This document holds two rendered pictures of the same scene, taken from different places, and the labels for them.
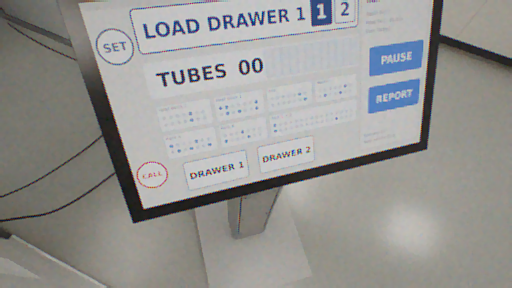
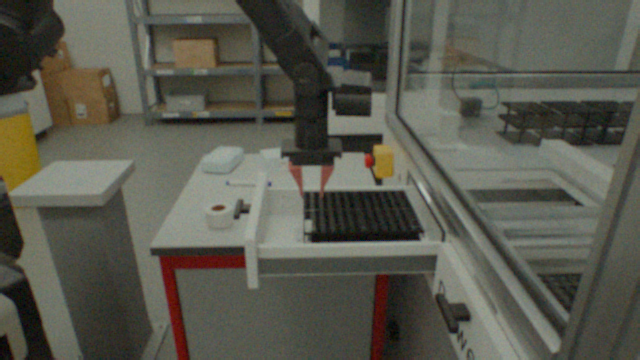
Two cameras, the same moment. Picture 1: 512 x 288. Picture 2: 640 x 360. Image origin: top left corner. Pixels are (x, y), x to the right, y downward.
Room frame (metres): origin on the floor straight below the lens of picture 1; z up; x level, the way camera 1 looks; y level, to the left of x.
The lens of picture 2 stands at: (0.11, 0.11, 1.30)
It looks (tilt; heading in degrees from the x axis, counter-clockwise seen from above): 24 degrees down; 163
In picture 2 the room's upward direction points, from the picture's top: straight up
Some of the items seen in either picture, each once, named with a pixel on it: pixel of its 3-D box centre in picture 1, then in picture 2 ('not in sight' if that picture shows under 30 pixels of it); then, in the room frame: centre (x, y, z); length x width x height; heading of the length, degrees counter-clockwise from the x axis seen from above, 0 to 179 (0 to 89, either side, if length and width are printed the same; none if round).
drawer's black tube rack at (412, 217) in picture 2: not in sight; (358, 223); (-0.60, 0.42, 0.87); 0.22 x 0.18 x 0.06; 75
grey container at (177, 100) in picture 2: not in sight; (188, 100); (-4.76, 0.14, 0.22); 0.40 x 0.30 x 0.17; 75
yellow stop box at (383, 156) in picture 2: not in sight; (381, 161); (-0.90, 0.60, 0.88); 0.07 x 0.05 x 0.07; 165
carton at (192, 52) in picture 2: not in sight; (197, 52); (-4.73, 0.29, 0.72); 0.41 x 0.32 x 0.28; 75
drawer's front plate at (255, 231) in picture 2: not in sight; (259, 222); (-0.66, 0.22, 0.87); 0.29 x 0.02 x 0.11; 165
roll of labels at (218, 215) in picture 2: not in sight; (219, 215); (-0.90, 0.16, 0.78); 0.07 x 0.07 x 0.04
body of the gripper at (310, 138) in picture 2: not in sight; (311, 134); (-0.56, 0.31, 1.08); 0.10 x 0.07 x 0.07; 73
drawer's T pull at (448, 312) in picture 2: not in sight; (455, 312); (-0.28, 0.42, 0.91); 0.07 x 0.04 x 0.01; 165
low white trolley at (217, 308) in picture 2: not in sight; (284, 291); (-1.05, 0.35, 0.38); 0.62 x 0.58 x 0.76; 165
